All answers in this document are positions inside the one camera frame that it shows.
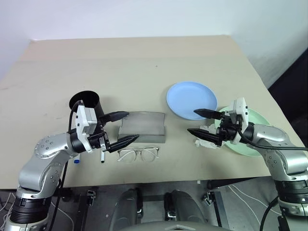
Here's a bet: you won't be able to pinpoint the white tissue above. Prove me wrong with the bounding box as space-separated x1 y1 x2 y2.
193 122 228 149

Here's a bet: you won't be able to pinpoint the grey robot torso panel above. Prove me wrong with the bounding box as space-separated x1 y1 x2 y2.
120 221 217 231

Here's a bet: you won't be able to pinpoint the metal frame clamp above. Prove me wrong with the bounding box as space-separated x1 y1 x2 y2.
203 191 215 205
86 189 95 206

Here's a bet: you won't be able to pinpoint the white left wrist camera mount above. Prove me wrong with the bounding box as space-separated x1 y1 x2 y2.
74 103 98 154

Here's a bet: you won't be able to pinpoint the black round pen cup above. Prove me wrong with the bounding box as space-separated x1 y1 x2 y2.
69 90 105 116

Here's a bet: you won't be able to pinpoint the green round plate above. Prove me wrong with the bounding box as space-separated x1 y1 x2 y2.
218 107 271 157

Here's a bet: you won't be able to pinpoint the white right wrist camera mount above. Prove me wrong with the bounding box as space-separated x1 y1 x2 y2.
227 97 249 145

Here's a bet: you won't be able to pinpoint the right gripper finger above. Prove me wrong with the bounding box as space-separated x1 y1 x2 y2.
187 128 219 146
193 108 222 120

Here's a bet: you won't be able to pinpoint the dark grey rounded shell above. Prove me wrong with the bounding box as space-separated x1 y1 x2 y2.
114 189 143 231
164 189 205 231

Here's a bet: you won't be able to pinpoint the black table leg frame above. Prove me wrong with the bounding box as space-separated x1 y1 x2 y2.
207 178 275 231
57 187 97 231

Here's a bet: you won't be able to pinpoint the clear-framed eyeglasses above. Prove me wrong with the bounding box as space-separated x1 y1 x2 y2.
117 147 160 163

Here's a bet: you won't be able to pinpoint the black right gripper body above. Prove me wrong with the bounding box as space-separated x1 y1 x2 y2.
215 111 244 147

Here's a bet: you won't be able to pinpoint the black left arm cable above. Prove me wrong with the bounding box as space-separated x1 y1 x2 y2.
52 101 84 231

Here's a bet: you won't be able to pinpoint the blue round plate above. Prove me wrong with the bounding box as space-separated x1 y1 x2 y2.
166 81 219 120

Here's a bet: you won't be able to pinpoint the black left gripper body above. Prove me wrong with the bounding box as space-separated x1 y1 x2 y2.
87 114 110 151

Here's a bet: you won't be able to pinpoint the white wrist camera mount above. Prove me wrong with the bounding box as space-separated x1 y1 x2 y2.
74 103 98 154
227 97 249 145

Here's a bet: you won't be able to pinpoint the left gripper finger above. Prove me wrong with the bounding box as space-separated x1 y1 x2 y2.
99 111 130 123
106 134 141 154

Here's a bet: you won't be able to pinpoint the grey glasses case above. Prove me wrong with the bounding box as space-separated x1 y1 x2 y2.
117 111 167 144

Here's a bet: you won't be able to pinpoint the black frame crossbar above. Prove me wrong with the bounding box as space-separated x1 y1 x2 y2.
141 194 167 202

